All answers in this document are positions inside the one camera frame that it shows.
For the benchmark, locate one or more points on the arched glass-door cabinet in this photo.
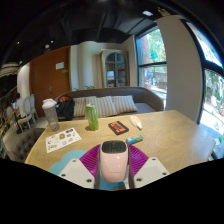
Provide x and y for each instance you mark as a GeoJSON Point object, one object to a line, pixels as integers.
{"type": "Point", "coordinates": [115, 68]}

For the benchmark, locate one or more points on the grey tufted chair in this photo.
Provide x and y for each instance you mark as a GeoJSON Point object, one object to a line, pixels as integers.
{"type": "Point", "coordinates": [21, 143]}

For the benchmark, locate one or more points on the black and red flat box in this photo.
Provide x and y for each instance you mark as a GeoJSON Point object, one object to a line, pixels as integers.
{"type": "Point", "coordinates": [118, 127]}

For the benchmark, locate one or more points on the striped cushion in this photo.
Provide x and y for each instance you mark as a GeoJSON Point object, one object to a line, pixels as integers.
{"type": "Point", "coordinates": [79, 106]}
{"type": "Point", "coordinates": [125, 104]}
{"type": "Point", "coordinates": [106, 106]}

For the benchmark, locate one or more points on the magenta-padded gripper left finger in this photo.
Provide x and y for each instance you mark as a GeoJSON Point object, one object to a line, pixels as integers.
{"type": "Point", "coordinates": [75, 171]}

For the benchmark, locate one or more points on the person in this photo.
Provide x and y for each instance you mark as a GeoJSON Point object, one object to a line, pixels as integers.
{"type": "Point", "coordinates": [20, 103]}

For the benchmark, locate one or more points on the green drink can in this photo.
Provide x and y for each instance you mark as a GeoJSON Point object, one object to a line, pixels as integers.
{"type": "Point", "coordinates": [92, 117]}

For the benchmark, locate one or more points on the brown wooden door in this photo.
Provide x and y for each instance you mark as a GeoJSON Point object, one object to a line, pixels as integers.
{"type": "Point", "coordinates": [50, 76]}

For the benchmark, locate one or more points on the clear shaker bottle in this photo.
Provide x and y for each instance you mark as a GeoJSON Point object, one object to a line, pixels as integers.
{"type": "Point", "coordinates": [51, 116]}

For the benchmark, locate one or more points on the grey-brown curved sofa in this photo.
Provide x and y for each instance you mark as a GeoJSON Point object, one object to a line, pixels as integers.
{"type": "Point", "coordinates": [146, 96]}

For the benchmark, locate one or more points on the black backpack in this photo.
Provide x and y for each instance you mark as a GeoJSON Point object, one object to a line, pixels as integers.
{"type": "Point", "coordinates": [65, 108]}

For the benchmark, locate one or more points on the white plastic-wrapped item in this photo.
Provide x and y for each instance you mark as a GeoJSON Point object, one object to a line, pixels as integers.
{"type": "Point", "coordinates": [136, 122]}

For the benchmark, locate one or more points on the pink computer mouse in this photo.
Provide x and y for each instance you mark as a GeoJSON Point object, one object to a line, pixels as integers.
{"type": "Point", "coordinates": [114, 163]}

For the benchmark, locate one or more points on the large black-framed side window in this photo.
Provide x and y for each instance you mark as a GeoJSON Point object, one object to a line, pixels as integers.
{"type": "Point", "coordinates": [211, 100]}

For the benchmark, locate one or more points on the small blue-green packet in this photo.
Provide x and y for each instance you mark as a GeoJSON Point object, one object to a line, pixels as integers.
{"type": "Point", "coordinates": [134, 139]}

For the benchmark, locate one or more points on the white sticker sheet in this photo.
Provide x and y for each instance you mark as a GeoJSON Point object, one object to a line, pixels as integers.
{"type": "Point", "coordinates": [61, 139]}

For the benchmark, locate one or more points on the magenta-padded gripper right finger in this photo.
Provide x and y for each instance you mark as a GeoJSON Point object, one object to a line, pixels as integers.
{"type": "Point", "coordinates": [151, 170]}

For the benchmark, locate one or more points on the group of white chairs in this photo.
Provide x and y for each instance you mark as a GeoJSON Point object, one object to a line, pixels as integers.
{"type": "Point", "coordinates": [25, 111]}

